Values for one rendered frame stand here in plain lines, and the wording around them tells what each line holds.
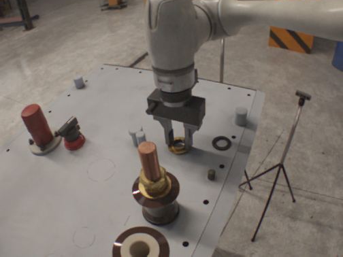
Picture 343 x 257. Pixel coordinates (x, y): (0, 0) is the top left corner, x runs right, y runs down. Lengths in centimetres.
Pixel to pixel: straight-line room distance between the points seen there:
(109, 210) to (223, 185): 28
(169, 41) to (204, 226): 38
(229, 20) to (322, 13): 24
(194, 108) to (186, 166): 16
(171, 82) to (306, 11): 30
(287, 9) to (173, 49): 22
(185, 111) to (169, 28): 20
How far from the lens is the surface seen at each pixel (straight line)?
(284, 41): 510
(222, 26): 54
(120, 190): 60
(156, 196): 46
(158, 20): 44
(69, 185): 66
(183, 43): 46
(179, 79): 50
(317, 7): 38
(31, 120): 74
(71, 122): 73
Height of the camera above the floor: 185
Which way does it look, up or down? 39 degrees down
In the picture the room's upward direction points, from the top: 5 degrees counter-clockwise
